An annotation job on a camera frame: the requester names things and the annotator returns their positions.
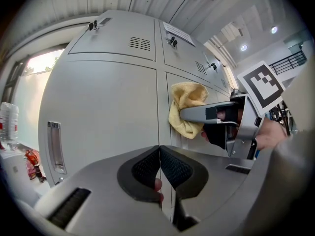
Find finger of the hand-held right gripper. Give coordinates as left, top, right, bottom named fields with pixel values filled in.
left=180, top=99, right=241, bottom=125

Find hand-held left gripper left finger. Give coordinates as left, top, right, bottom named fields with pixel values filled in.
left=34, top=145, right=178, bottom=236

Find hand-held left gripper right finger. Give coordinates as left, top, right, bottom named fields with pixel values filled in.
left=159, top=145, right=256, bottom=231

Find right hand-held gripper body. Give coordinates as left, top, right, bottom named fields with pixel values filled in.
left=203, top=60, right=286, bottom=160

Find yellow terry cloth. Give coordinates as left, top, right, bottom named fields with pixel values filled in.
left=168, top=82, right=209, bottom=140

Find person's right forearm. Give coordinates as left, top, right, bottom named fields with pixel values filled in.
left=255, top=118, right=290, bottom=151

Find grey metal lockers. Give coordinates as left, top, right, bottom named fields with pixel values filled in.
left=38, top=10, right=239, bottom=221

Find person's right hand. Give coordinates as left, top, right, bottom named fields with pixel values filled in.
left=200, top=129, right=210, bottom=144

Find person's left hand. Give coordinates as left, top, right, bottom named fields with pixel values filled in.
left=154, top=177, right=165, bottom=204

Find black metal railing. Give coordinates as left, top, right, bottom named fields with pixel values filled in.
left=269, top=50, right=307, bottom=76

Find white paper notice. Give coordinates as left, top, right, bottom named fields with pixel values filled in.
left=162, top=21, right=196, bottom=46

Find white box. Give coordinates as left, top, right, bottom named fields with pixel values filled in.
left=0, top=143, right=40, bottom=201

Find clear plastic water bottle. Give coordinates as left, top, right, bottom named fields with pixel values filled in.
left=0, top=101, right=20, bottom=145

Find black-framed window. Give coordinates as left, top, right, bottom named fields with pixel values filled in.
left=0, top=43, right=65, bottom=145

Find silver cabinet handle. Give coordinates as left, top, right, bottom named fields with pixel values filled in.
left=47, top=121, right=67, bottom=175

